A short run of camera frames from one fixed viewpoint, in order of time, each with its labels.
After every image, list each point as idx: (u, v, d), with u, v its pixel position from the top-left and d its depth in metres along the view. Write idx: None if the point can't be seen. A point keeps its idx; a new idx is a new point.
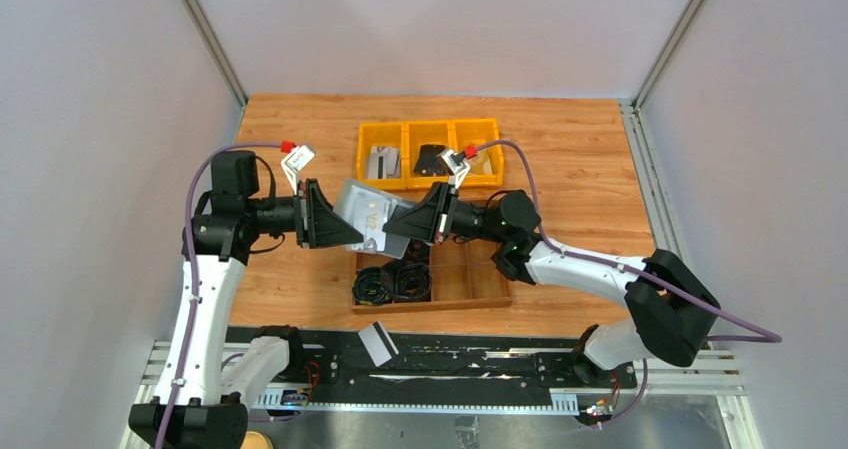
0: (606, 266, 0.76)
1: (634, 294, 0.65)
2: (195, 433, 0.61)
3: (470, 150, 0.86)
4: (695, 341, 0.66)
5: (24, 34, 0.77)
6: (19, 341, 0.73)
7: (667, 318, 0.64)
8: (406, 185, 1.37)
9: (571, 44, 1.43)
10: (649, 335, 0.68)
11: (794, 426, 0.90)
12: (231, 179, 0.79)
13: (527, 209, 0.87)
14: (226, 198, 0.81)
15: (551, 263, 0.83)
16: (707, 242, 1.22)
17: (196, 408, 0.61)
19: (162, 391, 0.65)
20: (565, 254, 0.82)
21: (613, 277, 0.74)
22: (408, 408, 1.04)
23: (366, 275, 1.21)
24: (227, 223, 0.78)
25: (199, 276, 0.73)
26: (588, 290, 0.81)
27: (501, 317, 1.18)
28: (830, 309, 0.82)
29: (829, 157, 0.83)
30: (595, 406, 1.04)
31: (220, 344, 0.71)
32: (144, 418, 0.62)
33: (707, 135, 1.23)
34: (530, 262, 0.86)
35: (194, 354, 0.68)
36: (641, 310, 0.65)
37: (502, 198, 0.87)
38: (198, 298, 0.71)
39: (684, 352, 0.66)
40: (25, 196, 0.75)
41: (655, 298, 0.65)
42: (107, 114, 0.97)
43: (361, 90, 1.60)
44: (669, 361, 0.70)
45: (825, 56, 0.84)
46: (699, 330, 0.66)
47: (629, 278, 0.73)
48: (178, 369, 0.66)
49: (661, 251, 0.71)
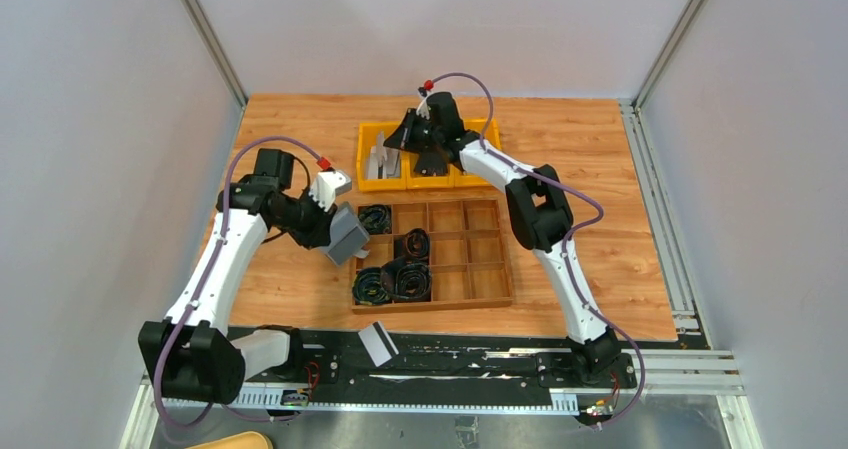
0: (506, 166, 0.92)
1: (512, 184, 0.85)
2: (199, 353, 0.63)
3: (428, 84, 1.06)
4: (545, 233, 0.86)
5: (24, 34, 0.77)
6: (20, 342, 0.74)
7: (525, 208, 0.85)
8: (406, 185, 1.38)
9: (571, 44, 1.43)
10: (515, 218, 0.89)
11: (794, 426, 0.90)
12: (277, 164, 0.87)
13: (446, 94, 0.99)
14: (263, 178, 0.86)
15: (474, 157, 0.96)
16: (706, 243, 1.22)
17: (202, 334, 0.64)
19: (175, 312, 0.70)
20: (487, 152, 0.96)
21: (508, 173, 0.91)
22: (408, 407, 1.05)
23: (366, 274, 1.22)
24: (260, 190, 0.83)
25: (228, 223, 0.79)
26: (497, 185, 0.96)
27: (501, 317, 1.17)
28: (830, 310, 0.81)
29: (828, 158, 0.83)
30: (594, 406, 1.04)
31: (233, 284, 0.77)
32: (154, 333, 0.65)
33: (707, 136, 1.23)
34: (462, 151, 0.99)
35: (211, 285, 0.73)
36: (512, 197, 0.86)
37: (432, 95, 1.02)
38: (224, 240, 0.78)
39: (532, 239, 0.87)
40: (25, 199, 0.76)
41: (524, 193, 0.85)
42: (107, 115, 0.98)
43: (362, 90, 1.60)
44: (525, 245, 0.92)
45: (824, 57, 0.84)
46: (552, 227, 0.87)
47: (516, 177, 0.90)
48: (195, 293, 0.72)
49: (546, 165, 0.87)
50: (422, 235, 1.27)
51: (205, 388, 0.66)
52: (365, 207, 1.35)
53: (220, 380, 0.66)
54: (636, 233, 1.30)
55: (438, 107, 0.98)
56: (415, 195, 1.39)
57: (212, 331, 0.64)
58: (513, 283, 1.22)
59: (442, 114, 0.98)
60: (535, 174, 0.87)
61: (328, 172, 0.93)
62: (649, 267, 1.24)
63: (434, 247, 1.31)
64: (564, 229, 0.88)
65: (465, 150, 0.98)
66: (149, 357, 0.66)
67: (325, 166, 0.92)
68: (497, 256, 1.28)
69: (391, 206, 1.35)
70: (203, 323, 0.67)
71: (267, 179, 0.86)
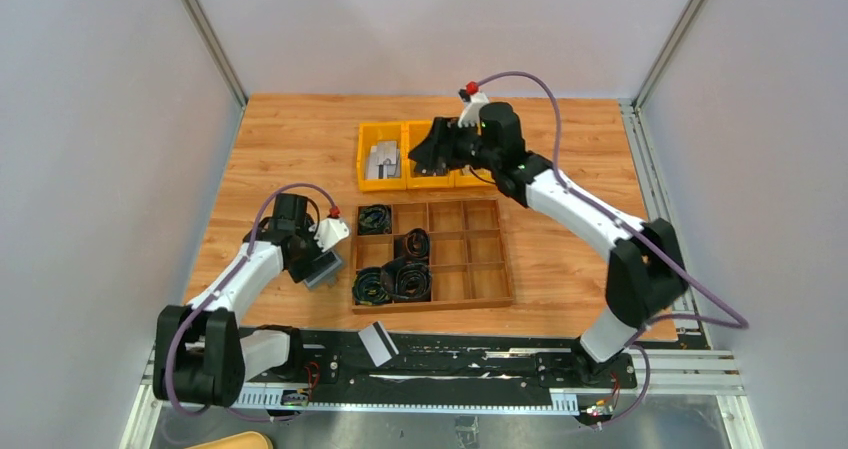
0: (602, 216, 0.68)
1: (619, 247, 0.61)
2: (212, 340, 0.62)
3: (470, 85, 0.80)
4: (655, 308, 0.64)
5: (25, 34, 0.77)
6: (21, 342, 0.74)
7: (637, 283, 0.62)
8: (406, 185, 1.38)
9: (572, 44, 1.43)
10: (614, 287, 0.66)
11: (794, 426, 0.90)
12: (295, 208, 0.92)
13: (506, 109, 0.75)
14: (282, 223, 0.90)
15: (552, 194, 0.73)
16: (706, 243, 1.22)
17: (219, 315, 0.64)
19: (197, 299, 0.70)
20: (569, 191, 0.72)
21: (607, 228, 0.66)
22: (409, 408, 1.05)
23: (365, 274, 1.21)
24: (279, 233, 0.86)
25: (255, 247, 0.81)
26: (582, 235, 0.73)
27: (501, 317, 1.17)
28: (829, 309, 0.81)
29: (828, 158, 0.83)
30: (594, 406, 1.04)
31: (248, 295, 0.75)
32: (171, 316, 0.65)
33: (707, 136, 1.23)
34: (530, 185, 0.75)
35: (232, 283, 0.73)
36: (620, 267, 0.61)
37: (486, 106, 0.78)
38: (249, 256, 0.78)
39: (635, 314, 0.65)
40: (26, 199, 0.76)
41: (638, 263, 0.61)
42: (107, 115, 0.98)
43: (362, 90, 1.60)
44: (621, 315, 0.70)
45: (823, 58, 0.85)
46: (664, 300, 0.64)
47: (621, 235, 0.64)
48: (219, 284, 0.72)
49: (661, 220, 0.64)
50: (422, 235, 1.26)
51: (205, 387, 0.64)
52: (365, 207, 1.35)
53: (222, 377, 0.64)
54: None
55: (498, 125, 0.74)
56: (415, 194, 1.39)
57: (227, 316, 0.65)
58: (512, 283, 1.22)
59: (504, 135, 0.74)
60: (643, 236, 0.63)
61: (335, 219, 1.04)
62: None
63: (434, 247, 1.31)
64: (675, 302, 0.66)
65: (535, 185, 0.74)
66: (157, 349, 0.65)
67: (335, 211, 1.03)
68: (497, 255, 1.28)
69: (391, 207, 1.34)
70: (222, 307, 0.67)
71: (285, 221, 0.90)
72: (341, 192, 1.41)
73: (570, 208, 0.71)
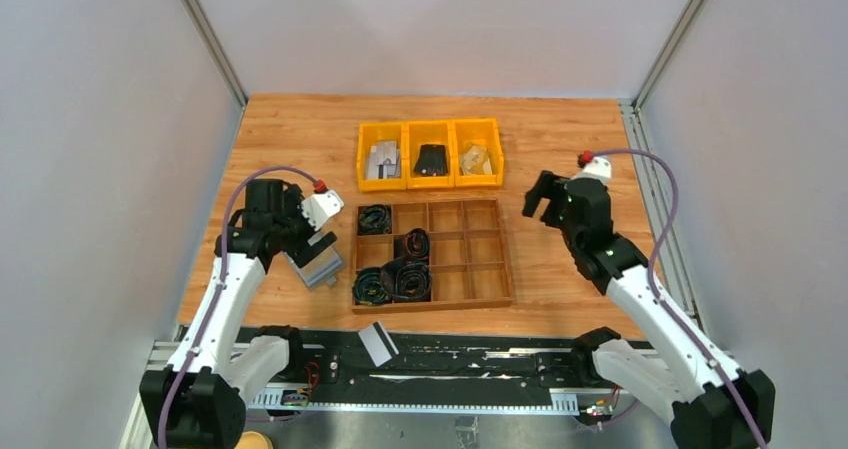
0: (695, 351, 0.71)
1: (712, 401, 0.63)
2: (201, 400, 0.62)
3: (588, 155, 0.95)
4: None
5: (24, 33, 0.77)
6: (20, 342, 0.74)
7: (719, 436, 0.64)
8: (406, 185, 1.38)
9: (572, 44, 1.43)
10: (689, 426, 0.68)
11: (795, 427, 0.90)
12: (268, 195, 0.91)
13: (597, 189, 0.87)
14: (258, 214, 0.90)
15: (641, 300, 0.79)
16: (706, 243, 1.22)
17: (202, 378, 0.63)
19: (176, 358, 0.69)
20: (660, 302, 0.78)
21: (697, 364, 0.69)
22: (409, 408, 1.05)
23: (365, 274, 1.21)
24: (257, 232, 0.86)
25: (227, 268, 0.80)
26: (663, 352, 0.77)
27: (501, 317, 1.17)
28: (830, 311, 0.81)
29: (828, 157, 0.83)
30: (595, 406, 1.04)
31: (232, 327, 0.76)
32: (154, 382, 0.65)
33: (707, 136, 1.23)
34: (616, 280, 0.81)
35: (212, 330, 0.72)
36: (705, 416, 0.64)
37: (582, 184, 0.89)
38: (224, 284, 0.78)
39: None
40: (25, 197, 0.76)
41: (724, 416, 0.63)
42: (106, 115, 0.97)
43: (362, 90, 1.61)
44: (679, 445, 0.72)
45: (823, 57, 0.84)
46: None
47: (711, 379, 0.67)
48: (196, 338, 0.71)
49: (761, 377, 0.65)
50: (422, 235, 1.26)
51: (207, 436, 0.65)
52: (365, 207, 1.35)
53: (221, 426, 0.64)
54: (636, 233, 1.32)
55: (587, 203, 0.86)
56: (415, 194, 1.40)
57: (214, 377, 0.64)
58: (512, 283, 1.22)
59: (590, 211, 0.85)
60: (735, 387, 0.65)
61: (321, 194, 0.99)
62: None
63: (434, 247, 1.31)
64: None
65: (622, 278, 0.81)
66: (151, 409, 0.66)
67: (322, 187, 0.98)
68: (497, 255, 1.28)
69: (391, 206, 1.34)
70: (204, 371, 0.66)
71: (260, 213, 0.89)
72: (341, 192, 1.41)
73: (656, 320, 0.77)
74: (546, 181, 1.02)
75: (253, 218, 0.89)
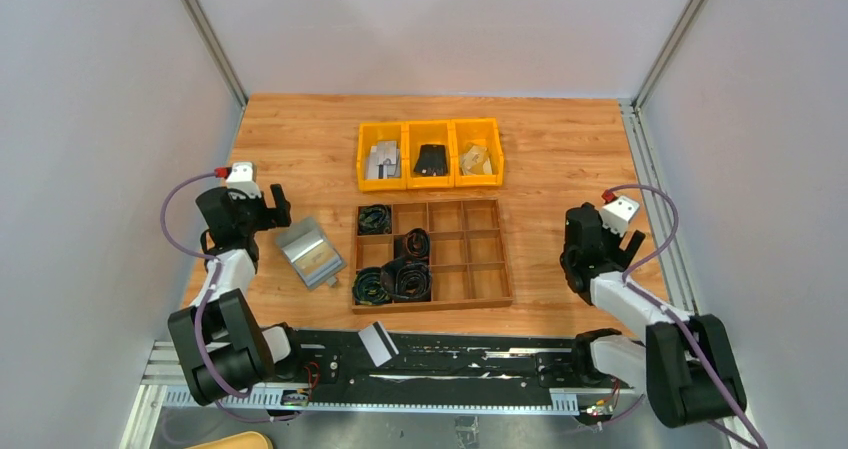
0: (650, 305, 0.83)
1: (660, 329, 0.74)
2: (228, 312, 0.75)
3: (608, 196, 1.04)
4: (692, 411, 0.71)
5: (23, 34, 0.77)
6: (19, 344, 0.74)
7: (674, 367, 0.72)
8: (407, 185, 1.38)
9: (572, 44, 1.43)
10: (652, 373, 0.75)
11: (795, 427, 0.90)
12: (223, 212, 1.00)
13: (592, 216, 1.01)
14: (221, 227, 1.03)
15: (612, 287, 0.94)
16: (705, 244, 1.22)
17: (224, 298, 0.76)
19: (196, 300, 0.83)
20: (626, 284, 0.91)
21: (651, 313, 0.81)
22: (409, 408, 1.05)
23: (365, 274, 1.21)
24: (235, 239, 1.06)
25: (222, 253, 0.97)
26: (635, 324, 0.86)
27: (501, 317, 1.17)
28: (830, 312, 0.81)
29: (829, 157, 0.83)
30: (594, 406, 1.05)
31: (237, 281, 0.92)
32: (181, 320, 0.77)
33: (707, 136, 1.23)
34: (596, 279, 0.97)
35: (222, 278, 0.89)
36: (655, 344, 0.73)
37: (582, 211, 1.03)
38: (221, 258, 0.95)
39: (672, 410, 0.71)
40: (24, 199, 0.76)
41: (673, 345, 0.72)
42: (106, 116, 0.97)
43: (362, 90, 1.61)
44: (660, 416, 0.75)
45: (824, 58, 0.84)
46: (703, 406, 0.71)
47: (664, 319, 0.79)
48: (211, 283, 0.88)
49: (710, 322, 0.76)
50: (422, 235, 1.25)
51: (243, 353, 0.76)
52: (365, 207, 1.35)
53: (251, 339, 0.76)
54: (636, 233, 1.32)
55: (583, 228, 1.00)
56: (415, 194, 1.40)
57: (232, 293, 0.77)
58: (512, 283, 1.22)
59: (584, 236, 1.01)
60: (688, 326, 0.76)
61: (230, 175, 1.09)
62: (649, 267, 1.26)
63: (434, 247, 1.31)
64: (715, 412, 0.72)
65: (602, 280, 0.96)
66: (183, 347, 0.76)
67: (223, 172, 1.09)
68: (497, 255, 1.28)
69: (391, 206, 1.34)
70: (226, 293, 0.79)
71: (228, 227, 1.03)
72: (341, 192, 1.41)
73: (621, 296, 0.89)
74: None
75: (221, 231, 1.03)
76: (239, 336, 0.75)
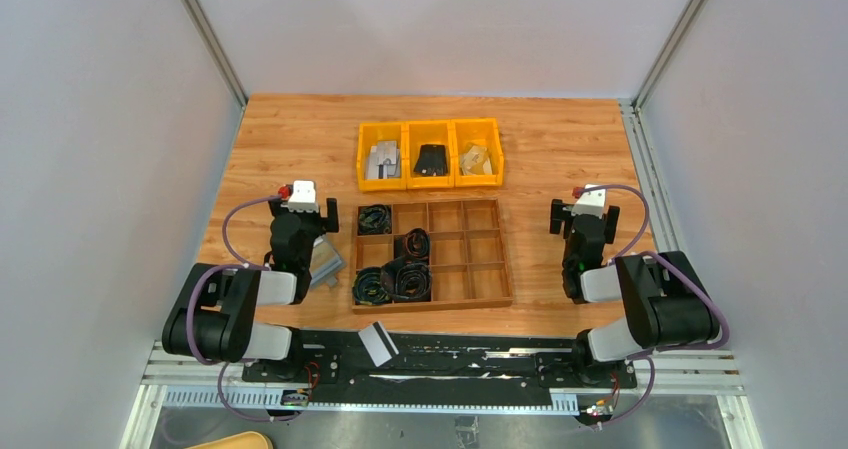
0: None
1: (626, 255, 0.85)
2: (237, 282, 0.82)
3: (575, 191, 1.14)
4: (669, 324, 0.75)
5: (21, 34, 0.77)
6: (19, 343, 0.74)
7: (641, 281, 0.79)
8: (407, 185, 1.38)
9: (572, 44, 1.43)
10: (629, 305, 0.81)
11: (794, 427, 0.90)
12: (290, 250, 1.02)
13: (598, 230, 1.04)
14: (286, 260, 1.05)
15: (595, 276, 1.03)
16: (705, 244, 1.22)
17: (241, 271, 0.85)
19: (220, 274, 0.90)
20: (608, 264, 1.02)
21: None
22: (409, 408, 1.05)
23: (365, 274, 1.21)
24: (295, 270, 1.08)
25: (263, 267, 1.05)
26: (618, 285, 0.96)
27: (501, 317, 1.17)
28: (829, 312, 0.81)
29: (828, 157, 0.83)
30: (594, 406, 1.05)
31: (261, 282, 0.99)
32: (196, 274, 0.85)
33: (707, 135, 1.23)
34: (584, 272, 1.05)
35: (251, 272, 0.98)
36: (624, 269, 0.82)
37: (587, 223, 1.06)
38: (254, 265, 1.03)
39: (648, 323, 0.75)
40: (23, 199, 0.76)
41: (639, 265, 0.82)
42: (105, 115, 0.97)
43: (363, 90, 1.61)
44: (644, 344, 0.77)
45: (824, 57, 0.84)
46: (679, 319, 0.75)
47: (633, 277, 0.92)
48: None
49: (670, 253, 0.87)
50: (422, 235, 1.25)
51: (221, 319, 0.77)
52: (365, 207, 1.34)
53: (238, 310, 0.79)
54: (617, 233, 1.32)
55: (588, 242, 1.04)
56: (415, 194, 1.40)
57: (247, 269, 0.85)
58: (512, 283, 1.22)
59: (586, 248, 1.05)
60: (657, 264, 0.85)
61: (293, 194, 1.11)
62: None
63: (434, 247, 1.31)
64: (693, 328, 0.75)
65: (587, 273, 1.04)
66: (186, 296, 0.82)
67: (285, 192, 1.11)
68: (497, 255, 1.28)
69: (391, 206, 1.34)
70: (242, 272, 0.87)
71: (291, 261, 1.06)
72: (341, 191, 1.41)
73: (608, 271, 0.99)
74: (556, 209, 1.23)
75: (285, 264, 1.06)
76: (232, 303, 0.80)
